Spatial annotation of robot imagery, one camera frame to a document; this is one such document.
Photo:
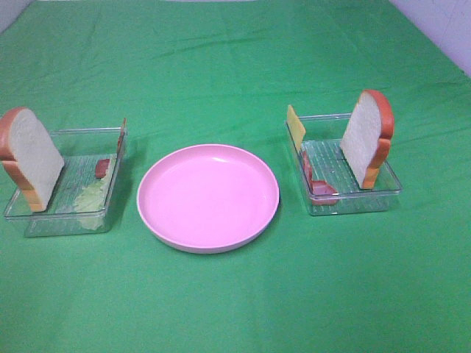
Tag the green lettuce leaf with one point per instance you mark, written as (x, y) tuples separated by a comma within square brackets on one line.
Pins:
[(92, 197)]

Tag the left clear plastic container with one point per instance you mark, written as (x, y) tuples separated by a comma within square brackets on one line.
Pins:
[(81, 150)]

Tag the green tablecloth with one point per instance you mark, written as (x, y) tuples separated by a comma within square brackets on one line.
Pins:
[(184, 73)]

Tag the right clear plastic container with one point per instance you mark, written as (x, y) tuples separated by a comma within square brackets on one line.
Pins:
[(322, 138)]

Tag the pink round plate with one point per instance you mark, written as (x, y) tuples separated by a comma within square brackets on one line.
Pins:
[(208, 198)]

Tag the toast bread slice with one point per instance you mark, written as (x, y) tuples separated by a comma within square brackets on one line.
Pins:
[(29, 156), (367, 139)]

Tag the yellow cheese slice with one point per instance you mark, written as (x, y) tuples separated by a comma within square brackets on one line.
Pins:
[(295, 127)]

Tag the bacon strip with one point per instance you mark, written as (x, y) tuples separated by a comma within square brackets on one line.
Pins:
[(316, 186), (103, 165)]

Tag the clear plastic container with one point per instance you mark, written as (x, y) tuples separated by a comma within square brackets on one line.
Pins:
[(322, 138), (81, 150)]

